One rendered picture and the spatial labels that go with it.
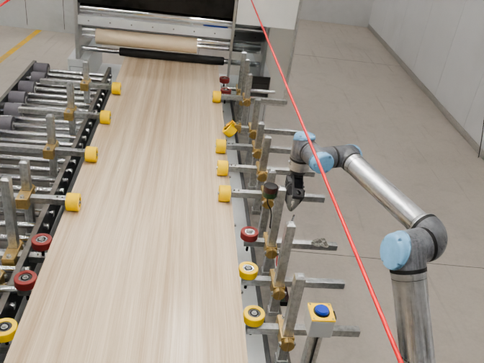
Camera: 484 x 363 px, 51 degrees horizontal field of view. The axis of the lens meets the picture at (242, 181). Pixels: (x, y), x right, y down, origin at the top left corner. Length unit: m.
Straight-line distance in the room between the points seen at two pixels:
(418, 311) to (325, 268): 1.99
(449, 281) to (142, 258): 2.45
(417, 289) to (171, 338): 0.82
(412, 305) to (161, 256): 0.99
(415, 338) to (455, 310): 1.99
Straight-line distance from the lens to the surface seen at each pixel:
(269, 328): 1.98
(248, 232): 2.31
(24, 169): 2.39
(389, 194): 1.93
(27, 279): 2.07
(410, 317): 1.74
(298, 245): 2.38
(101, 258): 2.13
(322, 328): 1.53
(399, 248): 1.67
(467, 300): 3.86
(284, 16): 4.23
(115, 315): 1.90
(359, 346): 3.22
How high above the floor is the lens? 2.25
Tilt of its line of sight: 30 degrees down
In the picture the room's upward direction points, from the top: 8 degrees clockwise
